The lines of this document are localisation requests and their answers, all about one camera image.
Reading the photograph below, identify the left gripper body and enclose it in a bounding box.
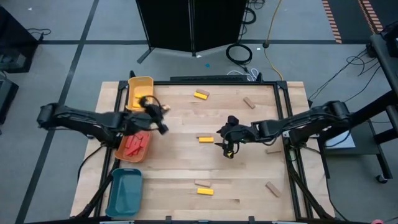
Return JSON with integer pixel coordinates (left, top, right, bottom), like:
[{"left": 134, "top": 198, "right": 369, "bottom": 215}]
[{"left": 139, "top": 95, "right": 170, "bottom": 136}]

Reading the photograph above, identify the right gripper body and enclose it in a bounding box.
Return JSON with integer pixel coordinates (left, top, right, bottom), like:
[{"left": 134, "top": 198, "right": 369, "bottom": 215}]
[{"left": 224, "top": 115, "right": 259, "bottom": 159}]

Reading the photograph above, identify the yellow plastic bin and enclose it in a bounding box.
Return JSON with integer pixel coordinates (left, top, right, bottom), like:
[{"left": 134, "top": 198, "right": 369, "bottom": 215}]
[{"left": 125, "top": 76, "right": 155, "bottom": 113}]

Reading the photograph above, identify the orange plastic bin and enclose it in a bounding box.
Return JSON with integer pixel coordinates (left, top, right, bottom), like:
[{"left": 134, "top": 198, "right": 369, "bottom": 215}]
[{"left": 114, "top": 129, "right": 153, "bottom": 164}]

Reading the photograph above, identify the black long bar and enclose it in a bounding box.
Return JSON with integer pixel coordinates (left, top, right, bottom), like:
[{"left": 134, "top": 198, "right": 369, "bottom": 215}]
[{"left": 170, "top": 74, "right": 249, "bottom": 82}]

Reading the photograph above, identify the teal plastic bin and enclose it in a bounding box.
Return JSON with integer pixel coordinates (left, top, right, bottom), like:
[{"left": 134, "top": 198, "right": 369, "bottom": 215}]
[{"left": 104, "top": 167, "right": 144, "bottom": 218}]

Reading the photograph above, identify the black folding partition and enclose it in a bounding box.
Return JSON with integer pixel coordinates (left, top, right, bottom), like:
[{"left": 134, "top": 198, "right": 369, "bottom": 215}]
[{"left": 135, "top": 0, "right": 249, "bottom": 65}]

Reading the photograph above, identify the silver laptop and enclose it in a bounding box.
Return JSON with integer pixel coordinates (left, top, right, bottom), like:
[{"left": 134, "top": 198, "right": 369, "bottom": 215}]
[{"left": 325, "top": 130, "right": 356, "bottom": 150}]

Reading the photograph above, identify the black box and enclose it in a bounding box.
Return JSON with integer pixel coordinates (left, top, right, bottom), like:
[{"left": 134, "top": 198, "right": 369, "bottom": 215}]
[{"left": 0, "top": 77, "right": 19, "bottom": 125}]

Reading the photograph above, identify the black desk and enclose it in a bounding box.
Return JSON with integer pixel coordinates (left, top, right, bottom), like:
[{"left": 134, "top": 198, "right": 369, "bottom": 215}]
[{"left": 0, "top": 6, "right": 40, "bottom": 74}]

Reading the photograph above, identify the black equipment stand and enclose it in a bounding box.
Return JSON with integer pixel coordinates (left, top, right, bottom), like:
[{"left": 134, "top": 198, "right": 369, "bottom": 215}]
[{"left": 310, "top": 21, "right": 398, "bottom": 184}]

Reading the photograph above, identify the black metal table frame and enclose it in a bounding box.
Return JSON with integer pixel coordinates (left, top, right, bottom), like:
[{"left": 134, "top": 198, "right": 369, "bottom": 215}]
[{"left": 74, "top": 70, "right": 335, "bottom": 222}]

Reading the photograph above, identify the white cable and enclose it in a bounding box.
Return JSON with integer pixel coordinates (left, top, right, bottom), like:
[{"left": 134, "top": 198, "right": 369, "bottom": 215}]
[{"left": 226, "top": 67, "right": 259, "bottom": 82}]

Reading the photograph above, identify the black coiled cable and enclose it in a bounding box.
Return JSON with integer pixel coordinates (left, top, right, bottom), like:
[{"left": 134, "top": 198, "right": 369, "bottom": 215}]
[{"left": 225, "top": 43, "right": 253, "bottom": 66}]

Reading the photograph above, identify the yellow extension cable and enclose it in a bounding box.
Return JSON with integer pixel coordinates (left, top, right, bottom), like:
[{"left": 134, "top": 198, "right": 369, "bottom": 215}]
[{"left": 262, "top": 0, "right": 284, "bottom": 82}]

